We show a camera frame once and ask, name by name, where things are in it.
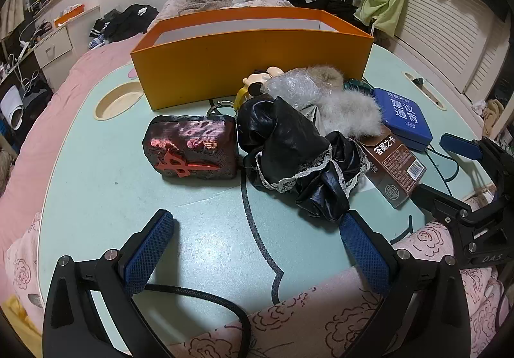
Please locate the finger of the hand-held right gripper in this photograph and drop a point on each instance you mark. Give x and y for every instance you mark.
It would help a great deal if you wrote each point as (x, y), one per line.
(461, 147)
(437, 207)

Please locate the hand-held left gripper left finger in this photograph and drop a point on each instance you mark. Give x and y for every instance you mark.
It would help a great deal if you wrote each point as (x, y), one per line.
(148, 249)

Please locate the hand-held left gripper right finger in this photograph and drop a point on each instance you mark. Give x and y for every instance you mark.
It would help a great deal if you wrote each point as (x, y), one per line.
(365, 257)

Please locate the brown card box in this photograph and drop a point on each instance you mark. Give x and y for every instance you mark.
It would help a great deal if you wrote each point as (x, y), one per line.
(397, 169)

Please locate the blue square tin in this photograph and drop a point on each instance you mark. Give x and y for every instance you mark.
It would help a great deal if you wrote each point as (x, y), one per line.
(405, 121)

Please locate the dark red embroidered pouch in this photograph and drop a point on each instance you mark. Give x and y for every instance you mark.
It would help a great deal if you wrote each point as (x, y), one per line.
(188, 149)

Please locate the grey white fur tail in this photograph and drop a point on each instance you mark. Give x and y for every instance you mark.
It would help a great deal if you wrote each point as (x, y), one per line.
(349, 113)

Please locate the black teal toy car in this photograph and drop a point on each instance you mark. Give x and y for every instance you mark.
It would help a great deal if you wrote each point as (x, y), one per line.
(357, 85)

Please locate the black leather lace garment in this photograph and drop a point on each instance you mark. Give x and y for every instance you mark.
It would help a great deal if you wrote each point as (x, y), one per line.
(289, 149)

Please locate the clear bubble wrap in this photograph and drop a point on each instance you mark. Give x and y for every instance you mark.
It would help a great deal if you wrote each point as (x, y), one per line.
(289, 87)

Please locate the orange storage box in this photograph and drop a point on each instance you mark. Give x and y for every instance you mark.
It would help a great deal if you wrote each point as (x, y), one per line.
(249, 64)

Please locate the mint green desktop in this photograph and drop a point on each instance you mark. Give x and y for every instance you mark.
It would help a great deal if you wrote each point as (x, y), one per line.
(120, 201)

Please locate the pink floral quilt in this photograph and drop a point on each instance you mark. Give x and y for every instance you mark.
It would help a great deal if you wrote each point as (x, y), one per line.
(321, 318)

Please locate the white louvered wardrobe door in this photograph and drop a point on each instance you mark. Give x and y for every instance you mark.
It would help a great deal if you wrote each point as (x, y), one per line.
(453, 40)

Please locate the metal key rings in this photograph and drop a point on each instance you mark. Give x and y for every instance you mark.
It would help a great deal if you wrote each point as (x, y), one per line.
(220, 107)

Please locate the pink bedsheet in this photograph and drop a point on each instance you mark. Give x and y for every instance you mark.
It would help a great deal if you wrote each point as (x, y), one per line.
(44, 121)

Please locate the white neck massager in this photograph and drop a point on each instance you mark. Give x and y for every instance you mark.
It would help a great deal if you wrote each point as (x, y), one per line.
(12, 109)

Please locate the cartoon mouse figure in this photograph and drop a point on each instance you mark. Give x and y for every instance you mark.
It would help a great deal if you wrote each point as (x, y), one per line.
(261, 81)

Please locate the white desk with drawer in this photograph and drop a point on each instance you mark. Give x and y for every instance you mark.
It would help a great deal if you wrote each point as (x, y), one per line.
(56, 48)

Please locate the black striped clothes pile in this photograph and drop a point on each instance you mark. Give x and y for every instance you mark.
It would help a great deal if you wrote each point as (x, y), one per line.
(120, 22)

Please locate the orange tissue box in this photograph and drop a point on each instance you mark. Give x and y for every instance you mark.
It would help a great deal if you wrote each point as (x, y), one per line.
(68, 17)

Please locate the beige crumpled blanket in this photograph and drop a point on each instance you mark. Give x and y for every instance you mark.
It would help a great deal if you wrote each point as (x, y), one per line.
(225, 0)

